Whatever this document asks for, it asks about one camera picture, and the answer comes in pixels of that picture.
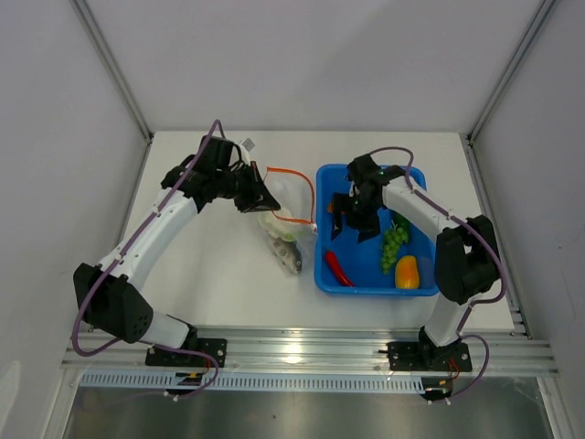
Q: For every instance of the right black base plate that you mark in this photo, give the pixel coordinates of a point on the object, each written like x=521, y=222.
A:
x=418, y=356

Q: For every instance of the white slotted cable duct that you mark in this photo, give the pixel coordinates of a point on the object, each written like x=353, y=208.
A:
x=238, y=381

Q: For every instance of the corner frame post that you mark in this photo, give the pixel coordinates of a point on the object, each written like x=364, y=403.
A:
x=528, y=39
x=110, y=64

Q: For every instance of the aluminium frame rail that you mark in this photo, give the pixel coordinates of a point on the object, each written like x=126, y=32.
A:
x=362, y=352

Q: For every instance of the white cauliflower with leaves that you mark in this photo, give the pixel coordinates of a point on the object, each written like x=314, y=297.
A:
x=282, y=224

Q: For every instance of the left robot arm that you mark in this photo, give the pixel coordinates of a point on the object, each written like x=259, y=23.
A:
x=109, y=293

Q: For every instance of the clear zip top bag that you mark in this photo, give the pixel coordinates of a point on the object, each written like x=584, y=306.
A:
x=295, y=191

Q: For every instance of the orange yellow bell pepper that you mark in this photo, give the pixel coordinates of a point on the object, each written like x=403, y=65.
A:
x=406, y=273

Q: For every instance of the green cucumber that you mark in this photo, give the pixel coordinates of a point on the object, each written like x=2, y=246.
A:
x=402, y=225

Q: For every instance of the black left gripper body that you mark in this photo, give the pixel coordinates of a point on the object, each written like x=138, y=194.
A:
x=246, y=190

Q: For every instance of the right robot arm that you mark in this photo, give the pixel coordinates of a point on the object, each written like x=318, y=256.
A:
x=467, y=270

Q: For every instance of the green grape bunch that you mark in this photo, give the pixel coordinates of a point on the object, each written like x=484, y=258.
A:
x=393, y=239

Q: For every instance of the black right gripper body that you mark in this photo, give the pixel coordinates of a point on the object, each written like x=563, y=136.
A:
x=359, y=208

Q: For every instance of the blue plastic bin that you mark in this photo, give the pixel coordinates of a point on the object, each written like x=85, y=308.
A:
x=361, y=262

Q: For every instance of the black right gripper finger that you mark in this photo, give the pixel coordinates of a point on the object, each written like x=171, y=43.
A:
x=368, y=228
x=341, y=203

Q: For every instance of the grey toy fish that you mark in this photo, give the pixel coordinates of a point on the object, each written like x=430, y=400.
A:
x=286, y=253

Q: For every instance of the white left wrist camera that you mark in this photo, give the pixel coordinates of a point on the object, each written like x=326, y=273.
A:
x=245, y=146

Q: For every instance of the red chili pepper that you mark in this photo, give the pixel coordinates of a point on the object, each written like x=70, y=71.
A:
x=336, y=269

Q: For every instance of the left corner frame post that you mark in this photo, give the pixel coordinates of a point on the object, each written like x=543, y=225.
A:
x=110, y=64

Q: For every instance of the right corner frame post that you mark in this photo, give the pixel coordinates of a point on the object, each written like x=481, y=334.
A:
x=528, y=39

